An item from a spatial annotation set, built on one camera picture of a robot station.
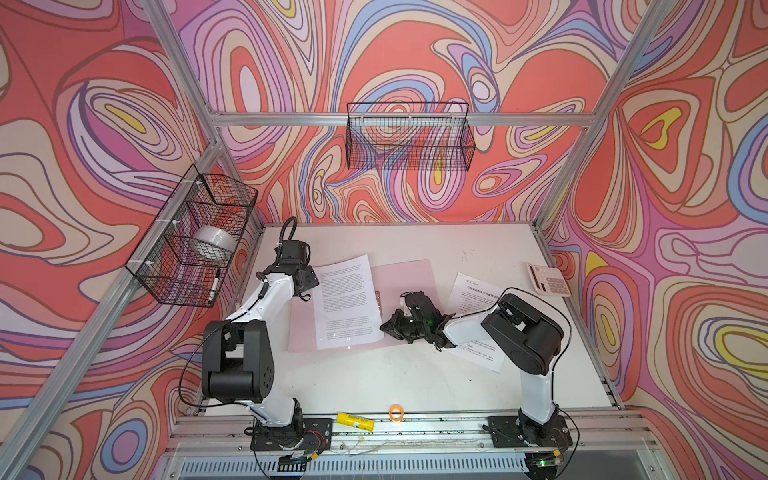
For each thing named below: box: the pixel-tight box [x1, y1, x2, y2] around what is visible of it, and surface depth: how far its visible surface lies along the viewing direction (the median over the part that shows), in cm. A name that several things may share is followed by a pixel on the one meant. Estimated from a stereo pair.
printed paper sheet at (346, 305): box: [312, 254, 385, 350], surface depth 97 cm
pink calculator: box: [526, 262, 571, 297], surface depth 103 cm
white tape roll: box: [193, 226, 238, 252], surface depth 75 cm
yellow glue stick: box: [335, 412, 375, 432], surface depth 76 cm
